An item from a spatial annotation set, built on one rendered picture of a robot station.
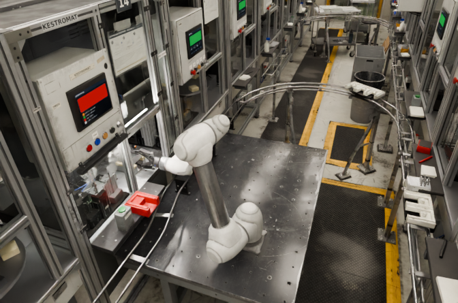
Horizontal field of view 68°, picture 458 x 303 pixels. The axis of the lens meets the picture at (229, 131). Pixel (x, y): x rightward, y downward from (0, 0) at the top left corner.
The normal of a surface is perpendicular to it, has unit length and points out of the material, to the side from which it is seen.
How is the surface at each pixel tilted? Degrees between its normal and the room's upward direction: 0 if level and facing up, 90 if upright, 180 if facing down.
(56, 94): 90
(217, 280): 0
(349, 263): 0
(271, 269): 0
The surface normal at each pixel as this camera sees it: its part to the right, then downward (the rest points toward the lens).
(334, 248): -0.04, -0.85
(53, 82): 0.93, 0.16
